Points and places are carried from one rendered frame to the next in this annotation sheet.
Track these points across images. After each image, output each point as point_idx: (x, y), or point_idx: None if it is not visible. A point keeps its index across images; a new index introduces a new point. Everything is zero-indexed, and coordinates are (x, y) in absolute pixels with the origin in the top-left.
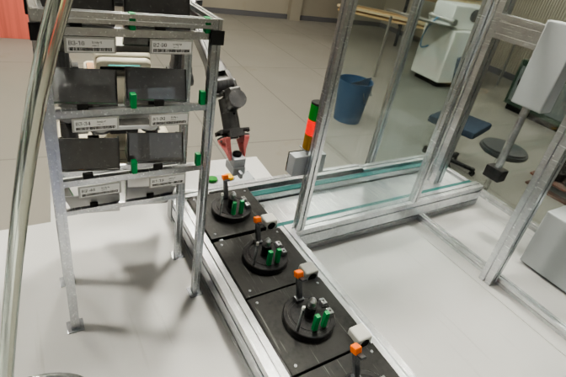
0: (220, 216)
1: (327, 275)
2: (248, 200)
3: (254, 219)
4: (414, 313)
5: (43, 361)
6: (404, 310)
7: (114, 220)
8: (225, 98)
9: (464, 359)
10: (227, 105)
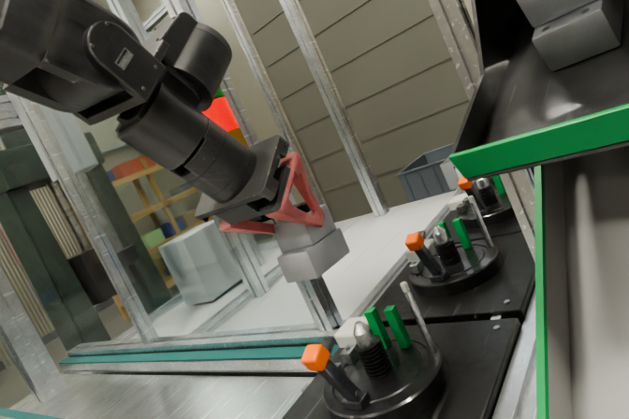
0: (440, 350)
1: (404, 257)
2: (311, 406)
3: (419, 237)
4: (360, 277)
5: None
6: (364, 280)
7: None
8: (186, 59)
9: (385, 247)
10: (218, 70)
